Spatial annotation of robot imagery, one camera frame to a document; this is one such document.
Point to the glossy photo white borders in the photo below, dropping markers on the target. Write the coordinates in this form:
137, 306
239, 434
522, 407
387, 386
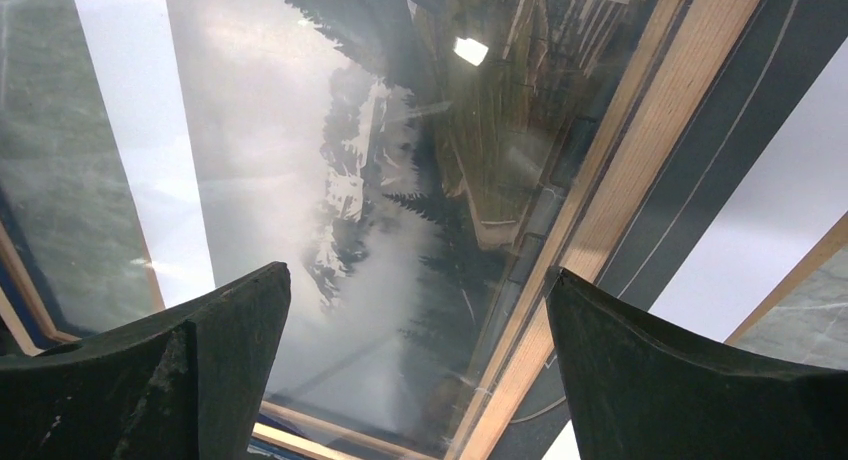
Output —
421, 165

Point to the clear acrylic sheet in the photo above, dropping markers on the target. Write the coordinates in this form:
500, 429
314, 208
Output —
79, 179

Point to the brown cardboard backing board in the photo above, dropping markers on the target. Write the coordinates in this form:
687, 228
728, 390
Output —
831, 243

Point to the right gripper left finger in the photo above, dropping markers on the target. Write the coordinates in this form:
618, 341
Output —
184, 383

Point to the brown wooden picture frame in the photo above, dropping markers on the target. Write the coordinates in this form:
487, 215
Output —
629, 146

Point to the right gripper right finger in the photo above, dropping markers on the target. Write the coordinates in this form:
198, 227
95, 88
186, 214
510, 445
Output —
640, 387

